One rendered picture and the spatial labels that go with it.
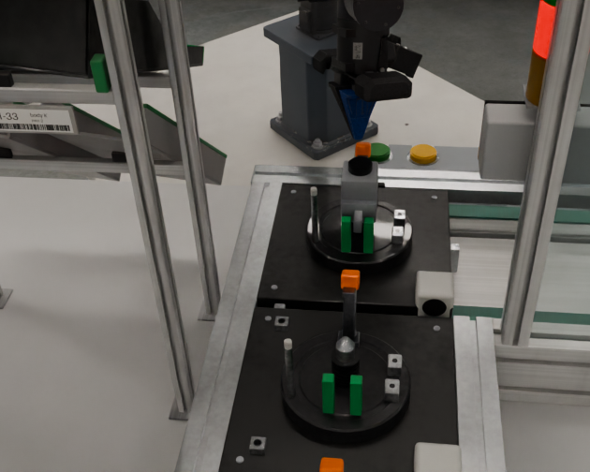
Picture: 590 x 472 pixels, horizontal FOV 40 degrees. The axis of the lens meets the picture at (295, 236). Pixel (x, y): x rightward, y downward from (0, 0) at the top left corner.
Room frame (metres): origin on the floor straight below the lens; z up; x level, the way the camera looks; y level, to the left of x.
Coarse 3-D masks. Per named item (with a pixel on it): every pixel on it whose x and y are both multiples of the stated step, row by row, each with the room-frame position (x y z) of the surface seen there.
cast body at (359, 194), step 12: (360, 156) 0.84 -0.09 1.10; (348, 168) 0.83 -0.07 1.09; (360, 168) 0.82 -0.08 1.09; (372, 168) 0.83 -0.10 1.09; (348, 180) 0.81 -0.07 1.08; (360, 180) 0.81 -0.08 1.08; (372, 180) 0.81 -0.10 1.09; (348, 192) 0.81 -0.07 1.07; (360, 192) 0.81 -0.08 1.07; (372, 192) 0.80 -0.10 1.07; (348, 204) 0.80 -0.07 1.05; (360, 204) 0.80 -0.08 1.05; (372, 204) 0.80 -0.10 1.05; (360, 216) 0.79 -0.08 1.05; (372, 216) 0.80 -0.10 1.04; (360, 228) 0.78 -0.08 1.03
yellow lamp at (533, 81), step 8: (536, 56) 0.68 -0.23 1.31; (536, 64) 0.68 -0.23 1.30; (544, 64) 0.67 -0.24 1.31; (536, 72) 0.68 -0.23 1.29; (528, 80) 0.69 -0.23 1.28; (536, 80) 0.67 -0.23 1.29; (528, 88) 0.68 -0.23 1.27; (536, 88) 0.67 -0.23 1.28; (528, 96) 0.68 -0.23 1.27; (536, 96) 0.67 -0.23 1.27; (536, 104) 0.67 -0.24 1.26
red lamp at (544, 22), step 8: (544, 8) 0.68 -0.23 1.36; (552, 8) 0.67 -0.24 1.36; (544, 16) 0.68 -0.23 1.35; (552, 16) 0.67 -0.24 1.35; (544, 24) 0.68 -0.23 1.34; (552, 24) 0.67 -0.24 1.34; (536, 32) 0.69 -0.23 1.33; (544, 32) 0.67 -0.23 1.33; (536, 40) 0.68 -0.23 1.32; (544, 40) 0.67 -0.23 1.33; (536, 48) 0.68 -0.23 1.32; (544, 48) 0.67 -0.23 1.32; (544, 56) 0.67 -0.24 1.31
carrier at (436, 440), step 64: (256, 320) 0.69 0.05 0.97; (320, 320) 0.69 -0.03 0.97; (384, 320) 0.68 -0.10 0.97; (448, 320) 0.67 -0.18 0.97; (256, 384) 0.59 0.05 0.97; (320, 384) 0.57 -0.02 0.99; (384, 384) 0.57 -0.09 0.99; (448, 384) 0.58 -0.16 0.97; (320, 448) 0.51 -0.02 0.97; (384, 448) 0.50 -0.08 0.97; (448, 448) 0.48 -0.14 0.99
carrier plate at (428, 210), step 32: (288, 192) 0.95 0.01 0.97; (320, 192) 0.94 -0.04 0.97; (384, 192) 0.93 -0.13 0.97; (416, 192) 0.93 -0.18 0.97; (448, 192) 0.93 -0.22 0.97; (288, 224) 0.87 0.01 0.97; (416, 224) 0.86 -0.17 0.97; (448, 224) 0.85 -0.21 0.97; (288, 256) 0.81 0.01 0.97; (416, 256) 0.79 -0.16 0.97; (448, 256) 0.79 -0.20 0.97; (288, 288) 0.74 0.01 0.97; (320, 288) 0.74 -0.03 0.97; (384, 288) 0.74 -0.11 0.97
